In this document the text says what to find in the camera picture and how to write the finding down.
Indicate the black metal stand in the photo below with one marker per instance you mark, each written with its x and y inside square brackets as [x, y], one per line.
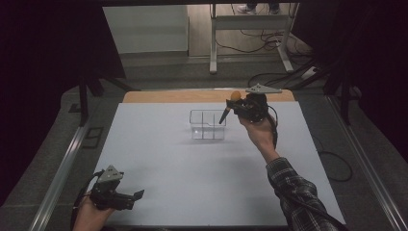
[84, 99]
[345, 96]

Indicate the white table mat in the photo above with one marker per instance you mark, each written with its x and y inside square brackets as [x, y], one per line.
[192, 179]

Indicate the white panel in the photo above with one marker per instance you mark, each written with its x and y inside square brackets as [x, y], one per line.
[146, 29]

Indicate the black and orange makeup brush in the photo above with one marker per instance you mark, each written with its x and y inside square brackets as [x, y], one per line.
[228, 107]

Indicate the person's right hand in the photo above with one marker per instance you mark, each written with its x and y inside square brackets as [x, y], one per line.
[260, 134]

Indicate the dark curtain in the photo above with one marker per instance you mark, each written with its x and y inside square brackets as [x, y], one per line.
[48, 80]
[378, 64]

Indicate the aluminium rail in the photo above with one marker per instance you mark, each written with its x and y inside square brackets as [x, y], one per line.
[61, 179]
[365, 160]

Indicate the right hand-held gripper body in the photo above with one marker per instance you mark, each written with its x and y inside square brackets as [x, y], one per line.
[255, 106]

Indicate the person's left hand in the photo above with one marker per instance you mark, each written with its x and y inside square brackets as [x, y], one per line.
[91, 218]

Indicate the white power strip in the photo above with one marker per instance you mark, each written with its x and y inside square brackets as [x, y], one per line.
[309, 72]

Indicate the clear plastic divided organizer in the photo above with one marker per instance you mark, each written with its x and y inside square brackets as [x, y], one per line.
[205, 126]

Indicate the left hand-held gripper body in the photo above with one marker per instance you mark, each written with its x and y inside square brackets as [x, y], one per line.
[107, 192]

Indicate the wooden table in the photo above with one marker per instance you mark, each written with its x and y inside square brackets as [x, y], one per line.
[179, 96]

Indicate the white metal desk frame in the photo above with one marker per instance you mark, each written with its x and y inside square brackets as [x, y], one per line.
[250, 24]

